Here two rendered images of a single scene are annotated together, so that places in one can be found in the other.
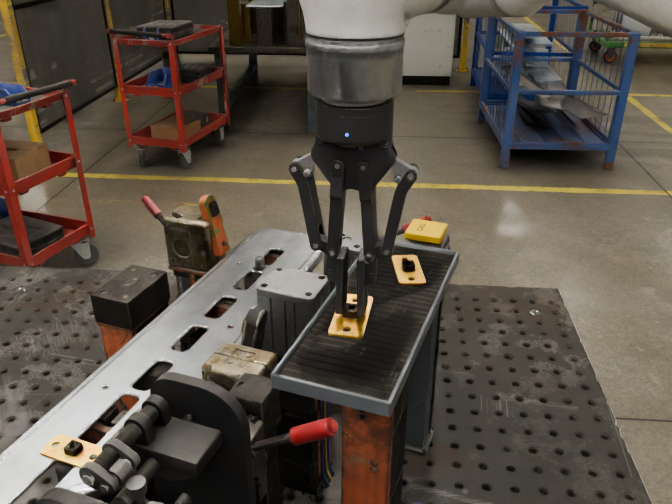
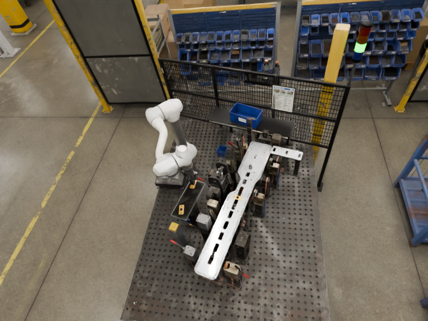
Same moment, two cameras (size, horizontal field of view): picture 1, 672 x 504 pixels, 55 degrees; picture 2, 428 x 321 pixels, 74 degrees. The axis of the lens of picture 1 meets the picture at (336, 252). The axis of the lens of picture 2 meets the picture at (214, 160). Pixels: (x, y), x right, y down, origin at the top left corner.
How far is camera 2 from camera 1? 2.47 m
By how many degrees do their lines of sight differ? 101
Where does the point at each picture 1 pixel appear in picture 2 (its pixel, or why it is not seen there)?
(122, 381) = (235, 212)
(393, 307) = (186, 199)
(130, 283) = (241, 237)
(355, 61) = not seen: hidden behind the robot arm
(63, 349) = (278, 285)
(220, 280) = (222, 247)
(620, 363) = not seen: outside the picture
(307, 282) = (200, 218)
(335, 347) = (196, 189)
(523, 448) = (163, 245)
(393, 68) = not seen: hidden behind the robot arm
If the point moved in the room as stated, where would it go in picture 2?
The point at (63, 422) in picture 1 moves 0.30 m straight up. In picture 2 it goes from (241, 203) to (239, 183)
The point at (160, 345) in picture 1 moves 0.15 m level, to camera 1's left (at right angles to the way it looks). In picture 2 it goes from (230, 222) to (249, 222)
